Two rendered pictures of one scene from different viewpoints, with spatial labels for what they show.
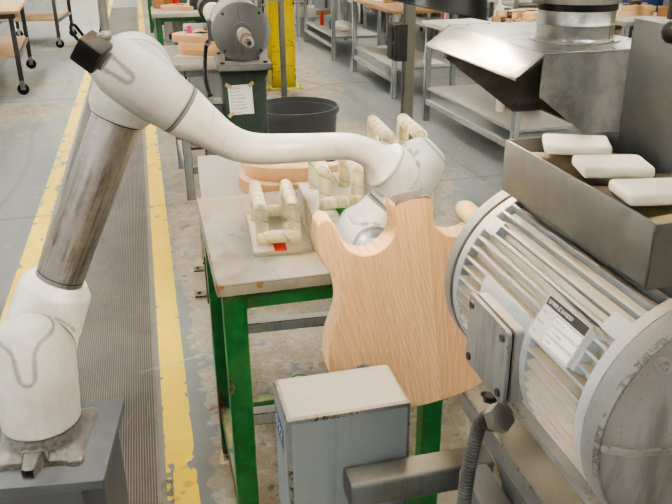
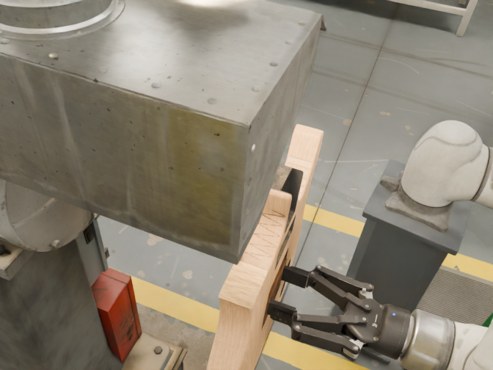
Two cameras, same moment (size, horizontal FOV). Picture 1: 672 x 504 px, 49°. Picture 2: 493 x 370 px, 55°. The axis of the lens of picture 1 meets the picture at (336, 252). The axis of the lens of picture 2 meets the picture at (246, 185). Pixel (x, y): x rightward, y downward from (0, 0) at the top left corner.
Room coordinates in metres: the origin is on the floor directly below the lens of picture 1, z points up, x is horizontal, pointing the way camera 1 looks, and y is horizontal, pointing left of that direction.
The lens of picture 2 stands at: (1.34, -0.53, 1.70)
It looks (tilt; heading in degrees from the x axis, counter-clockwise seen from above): 45 degrees down; 122
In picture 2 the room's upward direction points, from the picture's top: 5 degrees clockwise
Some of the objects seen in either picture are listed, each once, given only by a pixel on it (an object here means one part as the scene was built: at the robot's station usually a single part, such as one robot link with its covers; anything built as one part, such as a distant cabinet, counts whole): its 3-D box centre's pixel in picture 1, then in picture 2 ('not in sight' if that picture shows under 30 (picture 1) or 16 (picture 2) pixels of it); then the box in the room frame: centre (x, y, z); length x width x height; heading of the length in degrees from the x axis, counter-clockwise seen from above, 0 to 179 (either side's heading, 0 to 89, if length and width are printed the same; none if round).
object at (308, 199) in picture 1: (335, 213); not in sight; (1.84, 0.00, 0.98); 0.27 x 0.16 x 0.09; 11
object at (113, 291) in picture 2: not in sight; (89, 300); (0.62, -0.16, 0.49); 0.25 x 0.12 x 0.37; 14
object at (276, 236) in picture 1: (278, 236); not in sight; (1.72, 0.14, 0.96); 0.11 x 0.03 x 0.03; 101
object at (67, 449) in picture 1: (42, 435); (417, 191); (1.24, 0.60, 0.73); 0.22 x 0.18 x 0.06; 6
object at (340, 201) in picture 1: (341, 201); not in sight; (1.75, -0.02, 1.04); 0.11 x 0.03 x 0.03; 101
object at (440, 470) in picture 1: (418, 475); not in sight; (0.76, -0.10, 1.02); 0.19 x 0.04 x 0.04; 104
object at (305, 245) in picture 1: (277, 232); not in sight; (1.81, 0.15, 0.94); 0.27 x 0.15 x 0.01; 11
